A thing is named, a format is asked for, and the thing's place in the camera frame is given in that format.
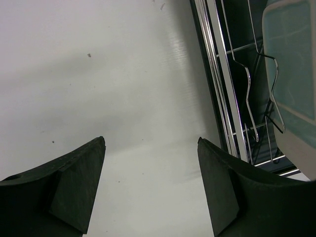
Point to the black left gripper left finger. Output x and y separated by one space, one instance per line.
55 199

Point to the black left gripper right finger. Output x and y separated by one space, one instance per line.
246 201

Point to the light green rectangular plate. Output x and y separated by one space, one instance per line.
289 36

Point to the black drip tray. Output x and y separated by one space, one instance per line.
247 37

